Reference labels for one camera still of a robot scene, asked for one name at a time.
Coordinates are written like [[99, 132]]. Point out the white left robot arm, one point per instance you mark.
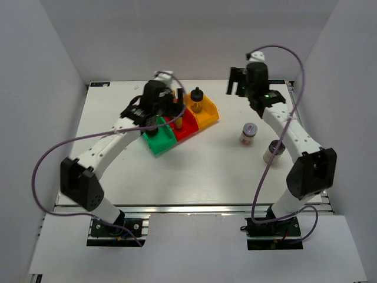
[[80, 176]]

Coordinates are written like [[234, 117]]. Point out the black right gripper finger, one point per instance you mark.
[[232, 79], [240, 90]]

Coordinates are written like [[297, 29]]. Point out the green plastic bin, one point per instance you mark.
[[162, 141]]

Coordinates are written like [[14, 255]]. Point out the right blue corner label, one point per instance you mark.
[[276, 81]]

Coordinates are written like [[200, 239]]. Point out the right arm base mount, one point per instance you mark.
[[275, 236]]

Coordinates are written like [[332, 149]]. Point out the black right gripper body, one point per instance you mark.
[[243, 80]]

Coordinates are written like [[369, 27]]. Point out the aluminium front rail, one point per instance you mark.
[[175, 208]]

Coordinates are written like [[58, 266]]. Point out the yellow plastic bin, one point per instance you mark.
[[208, 115]]

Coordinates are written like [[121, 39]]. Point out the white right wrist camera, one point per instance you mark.
[[256, 56]]

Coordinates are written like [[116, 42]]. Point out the red plastic bin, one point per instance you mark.
[[188, 129]]

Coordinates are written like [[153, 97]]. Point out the small yellow label bottle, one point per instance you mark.
[[178, 123]]

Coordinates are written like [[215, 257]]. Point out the black lid spice jar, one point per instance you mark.
[[196, 97]]

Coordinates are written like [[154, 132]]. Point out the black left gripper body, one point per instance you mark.
[[166, 108]]

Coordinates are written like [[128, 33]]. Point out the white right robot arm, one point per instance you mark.
[[313, 165]]

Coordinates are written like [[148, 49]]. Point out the red cap dark sauce jar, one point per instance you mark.
[[152, 130]]

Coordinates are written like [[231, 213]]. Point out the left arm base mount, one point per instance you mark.
[[101, 235]]

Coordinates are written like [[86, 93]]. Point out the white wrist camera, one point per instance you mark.
[[256, 56], [164, 76]]

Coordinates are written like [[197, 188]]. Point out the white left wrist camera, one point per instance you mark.
[[164, 76]]

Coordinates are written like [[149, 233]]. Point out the blue corner label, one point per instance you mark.
[[99, 84], [276, 81]]

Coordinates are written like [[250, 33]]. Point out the left blue corner label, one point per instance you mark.
[[99, 84]]

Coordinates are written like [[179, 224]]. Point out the black lid white powder jar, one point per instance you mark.
[[274, 152]]

